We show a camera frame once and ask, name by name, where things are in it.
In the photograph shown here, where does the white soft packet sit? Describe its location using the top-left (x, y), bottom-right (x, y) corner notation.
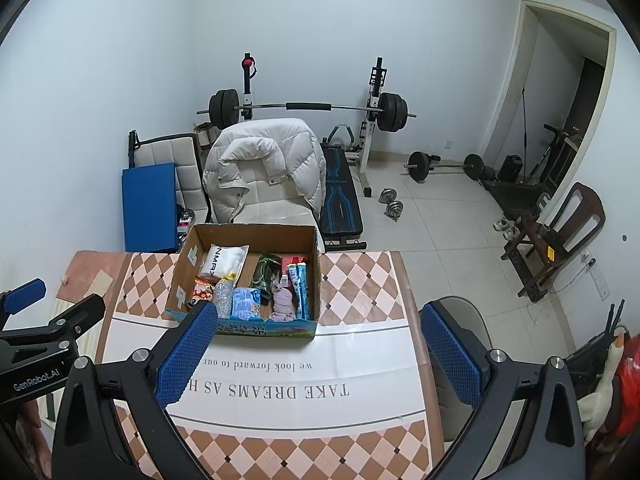
top-left (197, 244), bottom-right (250, 281)

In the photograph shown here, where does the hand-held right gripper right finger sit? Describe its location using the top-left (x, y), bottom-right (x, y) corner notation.
top-left (419, 299), bottom-right (587, 480)

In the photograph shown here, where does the white wall power strip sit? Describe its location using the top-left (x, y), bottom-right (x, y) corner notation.
top-left (582, 255), bottom-right (608, 301)

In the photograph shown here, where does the light blue snack packet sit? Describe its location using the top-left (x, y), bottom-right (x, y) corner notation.
top-left (231, 286), bottom-right (263, 320)

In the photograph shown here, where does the small brown cardboard box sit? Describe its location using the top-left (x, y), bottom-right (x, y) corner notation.
top-left (194, 121), bottom-right (222, 156)

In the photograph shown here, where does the blue folded mat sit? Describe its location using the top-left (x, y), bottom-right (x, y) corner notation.
top-left (121, 162), bottom-right (181, 254)

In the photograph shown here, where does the white goose plush toy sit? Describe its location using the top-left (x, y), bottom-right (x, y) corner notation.
top-left (577, 325), bottom-right (631, 443)

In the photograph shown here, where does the cartoon snack packet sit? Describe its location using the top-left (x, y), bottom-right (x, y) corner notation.
top-left (187, 272), bottom-right (238, 308)

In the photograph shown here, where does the long blue snack packet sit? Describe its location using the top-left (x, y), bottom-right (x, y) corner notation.
top-left (286, 262), bottom-right (308, 320)

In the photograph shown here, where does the red bag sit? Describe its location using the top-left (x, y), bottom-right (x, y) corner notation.
top-left (607, 332), bottom-right (640, 441)

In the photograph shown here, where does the white down jacket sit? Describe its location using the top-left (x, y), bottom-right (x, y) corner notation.
top-left (202, 118), bottom-right (327, 223)

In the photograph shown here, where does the dark wooden chair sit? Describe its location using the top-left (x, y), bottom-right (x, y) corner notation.
top-left (501, 182), bottom-right (606, 303)

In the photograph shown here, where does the barbell on rack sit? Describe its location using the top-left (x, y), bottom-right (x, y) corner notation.
top-left (240, 52), bottom-right (388, 198)

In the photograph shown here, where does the dark green snack packet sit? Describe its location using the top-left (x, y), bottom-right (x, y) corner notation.
top-left (251, 253), bottom-right (282, 293)

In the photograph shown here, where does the silver glitter pouch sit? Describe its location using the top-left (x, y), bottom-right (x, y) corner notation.
top-left (212, 280), bottom-right (236, 318)

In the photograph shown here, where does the black speaker box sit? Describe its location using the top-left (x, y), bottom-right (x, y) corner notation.
top-left (497, 154), bottom-right (523, 183)

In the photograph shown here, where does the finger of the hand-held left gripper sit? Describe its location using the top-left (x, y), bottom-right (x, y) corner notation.
top-left (0, 294), bottom-right (107, 348)
top-left (0, 278), bottom-right (47, 318)

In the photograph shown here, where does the pair of white shoes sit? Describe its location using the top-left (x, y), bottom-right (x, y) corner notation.
top-left (492, 217), bottom-right (522, 241)

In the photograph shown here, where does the short barbell with black plates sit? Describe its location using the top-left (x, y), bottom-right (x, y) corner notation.
top-left (404, 151), bottom-right (486, 181)

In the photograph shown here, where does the white padded folding chair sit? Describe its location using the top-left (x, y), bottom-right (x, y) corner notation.
top-left (128, 131), bottom-right (211, 211)

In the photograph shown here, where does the small red and white box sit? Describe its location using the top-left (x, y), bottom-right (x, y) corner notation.
top-left (175, 205), bottom-right (195, 237)

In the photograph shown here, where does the red snack packet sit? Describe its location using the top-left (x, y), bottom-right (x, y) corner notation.
top-left (280, 256), bottom-right (307, 281)

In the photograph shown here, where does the black and blue weight bench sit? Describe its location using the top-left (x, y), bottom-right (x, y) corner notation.
top-left (319, 122), bottom-right (368, 253)

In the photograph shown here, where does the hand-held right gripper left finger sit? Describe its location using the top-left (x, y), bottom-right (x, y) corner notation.
top-left (51, 300), bottom-right (219, 480)

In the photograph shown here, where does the long barbell with black plates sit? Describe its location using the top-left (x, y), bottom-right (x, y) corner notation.
top-left (196, 89), bottom-right (417, 133)

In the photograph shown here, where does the person's left hand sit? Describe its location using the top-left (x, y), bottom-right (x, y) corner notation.
top-left (0, 400), bottom-right (53, 480)

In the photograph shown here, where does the black treadmill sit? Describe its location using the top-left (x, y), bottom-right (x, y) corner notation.
top-left (480, 122), bottom-right (583, 211)

